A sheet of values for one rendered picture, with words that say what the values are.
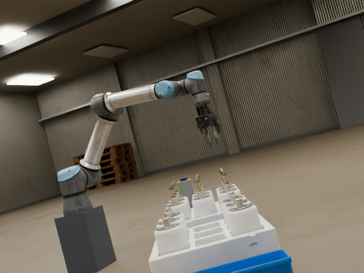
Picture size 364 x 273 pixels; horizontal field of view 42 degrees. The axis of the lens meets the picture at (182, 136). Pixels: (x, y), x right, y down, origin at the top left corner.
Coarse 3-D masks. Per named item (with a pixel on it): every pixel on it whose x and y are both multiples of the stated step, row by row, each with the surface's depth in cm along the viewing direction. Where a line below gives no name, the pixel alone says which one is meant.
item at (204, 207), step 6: (204, 198) 200; (210, 198) 200; (192, 204) 202; (198, 204) 199; (204, 204) 199; (210, 204) 200; (198, 210) 199; (204, 210) 199; (210, 210) 199; (216, 210) 202; (198, 216) 200
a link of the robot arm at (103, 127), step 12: (120, 108) 245; (108, 120) 243; (96, 132) 246; (108, 132) 248; (96, 144) 248; (84, 156) 252; (96, 156) 250; (84, 168) 249; (96, 168) 251; (96, 180) 256
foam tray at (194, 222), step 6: (216, 204) 224; (192, 210) 225; (192, 216) 206; (204, 216) 198; (210, 216) 196; (216, 216) 196; (222, 216) 195; (186, 222) 196; (192, 222) 196; (198, 222) 196; (204, 222) 196; (210, 222) 196
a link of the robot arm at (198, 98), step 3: (201, 93) 223; (204, 93) 223; (192, 96) 225; (195, 96) 224; (198, 96) 223; (201, 96) 223; (204, 96) 223; (207, 96) 225; (195, 99) 224; (198, 99) 223; (201, 99) 223; (204, 99) 223; (207, 99) 224; (195, 102) 224; (198, 102) 223
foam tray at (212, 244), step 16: (208, 224) 177; (224, 224) 167; (192, 240) 154; (208, 240) 153; (224, 240) 141; (240, 240) 141; (256, 240) 141; (272, 240) 141; (160, 256) 143; (176, 256) 141; (192, 256) 141; (208, 256) 141; (224, 256) 141; (240, 256) 141; (160, 272) 141; (176, 272) 141
